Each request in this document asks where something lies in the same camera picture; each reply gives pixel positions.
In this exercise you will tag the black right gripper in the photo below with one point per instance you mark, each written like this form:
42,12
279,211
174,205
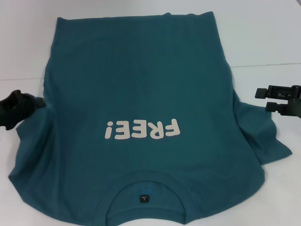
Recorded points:
291,100

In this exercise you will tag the teal T-shirt with FREE print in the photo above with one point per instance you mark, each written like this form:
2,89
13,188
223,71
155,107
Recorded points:
141,82

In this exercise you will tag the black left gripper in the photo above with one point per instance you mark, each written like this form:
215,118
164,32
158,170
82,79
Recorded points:
13,108

